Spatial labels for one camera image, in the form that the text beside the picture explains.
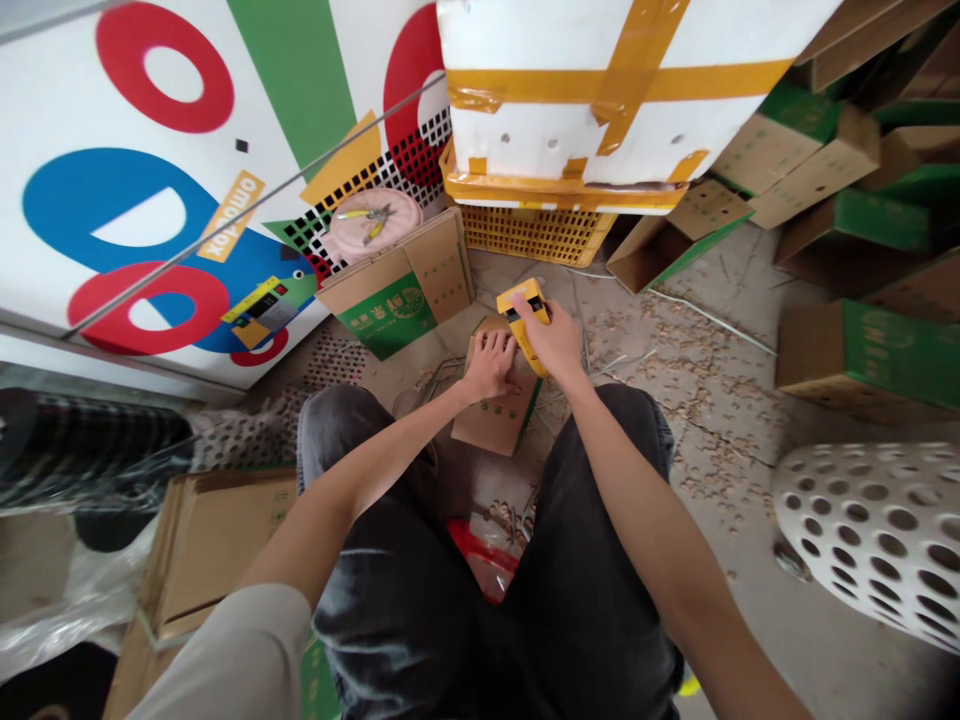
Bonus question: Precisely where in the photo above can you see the person's left hand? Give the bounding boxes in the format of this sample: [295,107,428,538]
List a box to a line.
[458,328,527,403]

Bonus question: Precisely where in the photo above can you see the person's right hand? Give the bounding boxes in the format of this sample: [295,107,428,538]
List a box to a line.
[509,293,589,385]

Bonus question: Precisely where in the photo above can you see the yellow handheld device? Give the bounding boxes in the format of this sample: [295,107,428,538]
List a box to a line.
[495,276,555,377]

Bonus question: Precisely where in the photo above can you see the small brown carton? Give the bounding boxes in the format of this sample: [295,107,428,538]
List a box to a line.
[449,314,545,458]

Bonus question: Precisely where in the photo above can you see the yellow plastic crate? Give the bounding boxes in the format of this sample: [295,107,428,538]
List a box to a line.
[441,140,621,270]

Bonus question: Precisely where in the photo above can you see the flat white taped foam box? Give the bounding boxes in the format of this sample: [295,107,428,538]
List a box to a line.
[446,170,689,219]

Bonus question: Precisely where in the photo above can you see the stack of flat green-printed cartons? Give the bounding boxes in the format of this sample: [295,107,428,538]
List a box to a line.
[314,206,476,364]

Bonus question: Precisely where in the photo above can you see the large white taped foam box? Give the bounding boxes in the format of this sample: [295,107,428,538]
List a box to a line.
[436,0,847,190]

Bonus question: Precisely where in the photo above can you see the red plastic stool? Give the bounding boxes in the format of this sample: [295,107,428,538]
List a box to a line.
[446,517,528,608]

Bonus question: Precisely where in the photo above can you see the white foam net sheet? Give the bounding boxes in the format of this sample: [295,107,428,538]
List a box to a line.
[193,329,370,475]

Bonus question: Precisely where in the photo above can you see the pile of folded brown-green boxes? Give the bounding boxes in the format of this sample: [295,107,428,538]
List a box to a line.
[605,0,960,427]

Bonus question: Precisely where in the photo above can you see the person's legs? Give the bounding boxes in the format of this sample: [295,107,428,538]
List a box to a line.
[296,383,688,720]

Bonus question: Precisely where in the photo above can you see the colourful printed cabinet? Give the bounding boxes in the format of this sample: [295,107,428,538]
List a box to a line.
[0,0,455,393]

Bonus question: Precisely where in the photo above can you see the stack of plain cardboard sheets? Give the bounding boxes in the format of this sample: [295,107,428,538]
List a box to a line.
[101,467,343,720]

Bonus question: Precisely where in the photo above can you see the black rolls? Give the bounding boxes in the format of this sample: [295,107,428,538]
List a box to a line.
[0,386,198,508]

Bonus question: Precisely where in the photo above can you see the clear plastic sheet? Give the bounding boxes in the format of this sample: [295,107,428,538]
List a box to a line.
[0,442,196,680]

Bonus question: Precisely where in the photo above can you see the yellow-handled scissors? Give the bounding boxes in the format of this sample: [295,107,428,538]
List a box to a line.
[333,202,398,248]

